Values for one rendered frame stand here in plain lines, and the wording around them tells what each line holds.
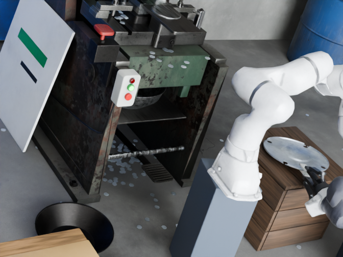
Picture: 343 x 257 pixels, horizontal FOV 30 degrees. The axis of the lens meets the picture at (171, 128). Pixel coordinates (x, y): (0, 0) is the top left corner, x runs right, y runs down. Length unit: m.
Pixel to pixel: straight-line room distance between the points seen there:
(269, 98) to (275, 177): 0.60
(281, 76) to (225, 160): 0.34
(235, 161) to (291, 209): 0.57
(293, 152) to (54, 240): 1.19
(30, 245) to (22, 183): 0.80
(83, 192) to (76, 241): 0.72
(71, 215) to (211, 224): 0.58
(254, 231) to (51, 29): 1.22
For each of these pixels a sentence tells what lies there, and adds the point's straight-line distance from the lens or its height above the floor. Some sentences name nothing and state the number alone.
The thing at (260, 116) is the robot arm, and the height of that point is 0.74.
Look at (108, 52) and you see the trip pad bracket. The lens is 2.37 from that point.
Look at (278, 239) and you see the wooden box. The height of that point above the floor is 0.05.
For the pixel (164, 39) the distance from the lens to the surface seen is 2.59.
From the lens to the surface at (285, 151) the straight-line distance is 2.75.
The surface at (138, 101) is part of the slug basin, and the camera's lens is 2.72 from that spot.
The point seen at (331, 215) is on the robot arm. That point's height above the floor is 0.43.
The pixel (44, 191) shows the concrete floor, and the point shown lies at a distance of 2.71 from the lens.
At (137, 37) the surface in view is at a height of 0.68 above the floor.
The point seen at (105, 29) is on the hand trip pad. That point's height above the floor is 0.76.
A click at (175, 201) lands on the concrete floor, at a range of 2.86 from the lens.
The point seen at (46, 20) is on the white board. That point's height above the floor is 0.54.
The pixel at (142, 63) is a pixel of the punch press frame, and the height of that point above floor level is 0.61.
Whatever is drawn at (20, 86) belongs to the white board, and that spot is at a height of 0.21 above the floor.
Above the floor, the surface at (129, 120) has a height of 0.31.
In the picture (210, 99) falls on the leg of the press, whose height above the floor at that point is 0.46.
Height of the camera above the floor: 1.66
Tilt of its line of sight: 29 degrees down
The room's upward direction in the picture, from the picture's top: 18 degrees clockwise
